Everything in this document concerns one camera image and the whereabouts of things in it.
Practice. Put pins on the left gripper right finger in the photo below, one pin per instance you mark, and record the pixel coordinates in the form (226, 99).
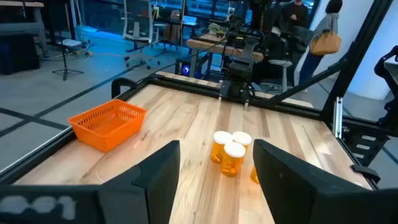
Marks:
(295, 193)

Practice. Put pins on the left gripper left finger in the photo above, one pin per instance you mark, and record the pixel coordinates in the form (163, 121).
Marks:
(155, 193)

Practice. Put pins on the amber pill bottle white cap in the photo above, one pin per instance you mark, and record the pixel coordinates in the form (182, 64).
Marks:
(231, 165)
(217, 152)
(254, 175)
(242, 137)

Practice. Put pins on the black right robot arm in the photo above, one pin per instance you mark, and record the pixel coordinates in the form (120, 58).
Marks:
(237, 74)

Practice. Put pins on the orange plastic basket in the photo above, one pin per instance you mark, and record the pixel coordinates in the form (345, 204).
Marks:
(105, 133)

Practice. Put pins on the black equipment stand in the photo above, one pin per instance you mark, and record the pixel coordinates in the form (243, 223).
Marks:
(391, 115)

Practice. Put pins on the computer tower blue light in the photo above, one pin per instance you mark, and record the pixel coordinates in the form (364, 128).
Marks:
(186, 70)

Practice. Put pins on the white stool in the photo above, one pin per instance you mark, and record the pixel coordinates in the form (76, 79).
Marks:
(280, 63)

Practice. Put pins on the tan handbag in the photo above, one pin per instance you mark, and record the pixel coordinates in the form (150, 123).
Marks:
(326, 43)

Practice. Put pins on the wooden workbench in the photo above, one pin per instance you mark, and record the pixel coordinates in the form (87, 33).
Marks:
(211, 46)

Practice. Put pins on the black tripod stand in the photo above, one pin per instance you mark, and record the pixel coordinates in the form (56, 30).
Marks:
(64, 62)

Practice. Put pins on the white office chair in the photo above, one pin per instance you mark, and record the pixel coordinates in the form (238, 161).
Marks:
(138, 28)

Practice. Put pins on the person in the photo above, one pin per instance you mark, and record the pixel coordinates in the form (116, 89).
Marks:
(329, 21)
(295, 14)

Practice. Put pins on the small potted desk plant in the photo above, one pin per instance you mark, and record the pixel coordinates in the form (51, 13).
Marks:
(214, 28)

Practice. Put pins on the dark desk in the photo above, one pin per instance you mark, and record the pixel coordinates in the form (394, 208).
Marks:
(18, 53)

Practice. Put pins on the black edge bracket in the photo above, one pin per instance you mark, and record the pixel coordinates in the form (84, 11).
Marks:
(365, 172)

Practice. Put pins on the silver metal bracket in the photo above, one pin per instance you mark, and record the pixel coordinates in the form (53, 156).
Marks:
(338, 118)

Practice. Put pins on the black aluminium rig frame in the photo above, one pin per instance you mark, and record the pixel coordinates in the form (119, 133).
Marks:
(365, 40)

